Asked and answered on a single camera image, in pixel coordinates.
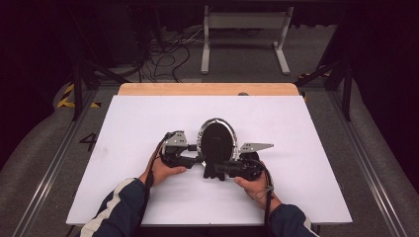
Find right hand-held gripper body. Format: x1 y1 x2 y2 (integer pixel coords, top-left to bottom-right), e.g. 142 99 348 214
226 141 275 182

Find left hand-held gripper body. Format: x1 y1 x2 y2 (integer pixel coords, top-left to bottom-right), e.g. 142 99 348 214
160 130 197 170

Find oval silver photo frame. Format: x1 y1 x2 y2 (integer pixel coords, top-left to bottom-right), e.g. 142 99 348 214
196 118 239 182

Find person's left hand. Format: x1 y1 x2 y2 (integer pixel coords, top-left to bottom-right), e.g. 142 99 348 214
137 147 188 187

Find person's right hand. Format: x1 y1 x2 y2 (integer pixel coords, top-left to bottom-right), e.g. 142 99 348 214
233 171 284 211

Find white table board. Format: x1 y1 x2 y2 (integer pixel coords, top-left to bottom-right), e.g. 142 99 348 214
66 95 354 226

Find wooden table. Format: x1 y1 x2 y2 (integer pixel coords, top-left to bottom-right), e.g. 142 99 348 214
118 82 300 97

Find black metal stand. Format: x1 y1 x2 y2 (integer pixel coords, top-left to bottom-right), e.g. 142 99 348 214
294 13 355 122
67 6 129 121

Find yellow black floor tape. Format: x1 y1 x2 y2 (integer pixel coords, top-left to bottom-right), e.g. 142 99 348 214
56 83 102 109

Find white metal stand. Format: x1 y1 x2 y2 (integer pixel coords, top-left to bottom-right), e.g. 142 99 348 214
201 4 294 76

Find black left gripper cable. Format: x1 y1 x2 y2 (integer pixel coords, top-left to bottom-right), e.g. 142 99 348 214
136 131 177 237

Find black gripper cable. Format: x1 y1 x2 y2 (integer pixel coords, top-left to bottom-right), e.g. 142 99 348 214
252 159 277 237
136 131 177 237

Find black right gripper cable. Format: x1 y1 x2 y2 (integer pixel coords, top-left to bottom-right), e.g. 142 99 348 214
252 159 277 237

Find black floor cables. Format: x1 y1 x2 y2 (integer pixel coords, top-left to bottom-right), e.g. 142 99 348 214
137 28 206 83

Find aluminium floor rail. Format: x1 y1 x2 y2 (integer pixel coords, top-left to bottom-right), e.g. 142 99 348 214
327 88 409 237
11 87 100 237

